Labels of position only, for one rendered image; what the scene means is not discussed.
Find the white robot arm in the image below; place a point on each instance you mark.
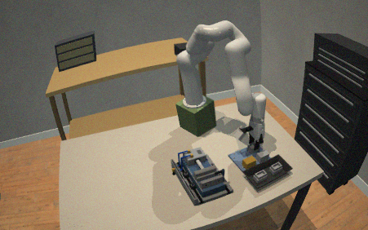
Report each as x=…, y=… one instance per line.
x=235, y=52

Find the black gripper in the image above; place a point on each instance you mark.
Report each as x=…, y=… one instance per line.
x=257, y=134

